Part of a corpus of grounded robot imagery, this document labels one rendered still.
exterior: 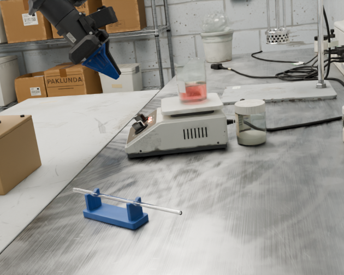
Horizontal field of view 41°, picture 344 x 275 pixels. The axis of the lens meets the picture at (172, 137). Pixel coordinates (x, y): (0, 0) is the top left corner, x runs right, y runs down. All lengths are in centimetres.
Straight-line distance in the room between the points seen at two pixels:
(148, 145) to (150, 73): 260
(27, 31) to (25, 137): 245
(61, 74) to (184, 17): 95
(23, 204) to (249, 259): 40
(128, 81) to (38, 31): 68
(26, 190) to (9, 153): 7
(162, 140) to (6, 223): 33
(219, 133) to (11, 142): 38
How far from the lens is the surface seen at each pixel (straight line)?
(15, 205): 80
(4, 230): 73
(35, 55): 378
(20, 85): 348
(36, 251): 64
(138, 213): 65
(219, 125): 89
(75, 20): 95
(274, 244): 59
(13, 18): 336
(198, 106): 89
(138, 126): 92
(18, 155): 89
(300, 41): 336
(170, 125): 88
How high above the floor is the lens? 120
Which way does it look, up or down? 17 degrees down
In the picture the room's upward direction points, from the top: 6 degrees counter-clockwise
